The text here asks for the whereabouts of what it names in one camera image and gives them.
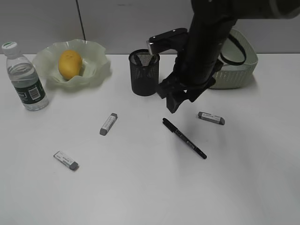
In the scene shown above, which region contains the pale green plastic basket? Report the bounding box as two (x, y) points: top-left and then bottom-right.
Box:
(211, 29), (258, 89)

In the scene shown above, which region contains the yellow mango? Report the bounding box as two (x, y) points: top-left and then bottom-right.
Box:
(58, 50), (83, 80)

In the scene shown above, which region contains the black wall cable left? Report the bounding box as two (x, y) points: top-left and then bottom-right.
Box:
(75, 0), (86, 40)

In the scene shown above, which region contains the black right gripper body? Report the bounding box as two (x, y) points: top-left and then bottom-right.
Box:
(156, 72), (216, 102)

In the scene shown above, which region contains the pale green wavy plate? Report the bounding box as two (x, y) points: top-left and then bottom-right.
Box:
(32, 39), (111, 89)

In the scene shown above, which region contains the grey white eraser front left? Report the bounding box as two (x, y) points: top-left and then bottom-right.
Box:
(53, 151), (79, 171)

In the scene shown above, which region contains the grey white eraser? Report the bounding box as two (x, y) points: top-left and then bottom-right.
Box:
(198, 112), (225, 125)
(99, 113), (118, 136)
(53, 151), (79, 171)

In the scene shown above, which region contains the grey white eraser right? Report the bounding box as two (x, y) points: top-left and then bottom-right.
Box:
(198, 112), (225, 125)

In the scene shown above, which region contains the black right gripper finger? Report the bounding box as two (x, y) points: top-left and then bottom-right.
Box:
(166, 90), (188, 113)

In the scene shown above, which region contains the black marker pen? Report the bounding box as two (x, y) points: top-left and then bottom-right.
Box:
(134, 54), (143, 77)
(162, 118), (207, 159)
(147, 55), (157, 70)

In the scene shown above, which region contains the black mesh pen holder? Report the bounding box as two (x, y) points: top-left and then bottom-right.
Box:
(128, 49), (160, 97)

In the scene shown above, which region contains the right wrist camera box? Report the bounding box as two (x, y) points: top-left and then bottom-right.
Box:
(147, 28), (188, 55)

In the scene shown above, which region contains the grey white eraser centre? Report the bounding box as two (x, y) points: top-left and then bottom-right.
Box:
(99, 113), (118, 136)

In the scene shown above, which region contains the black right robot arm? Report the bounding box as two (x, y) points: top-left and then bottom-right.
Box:
(148, 0), (300, 113)

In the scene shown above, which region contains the clear plastic water bottle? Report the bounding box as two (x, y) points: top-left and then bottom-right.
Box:
(1, 42), (49, 111)

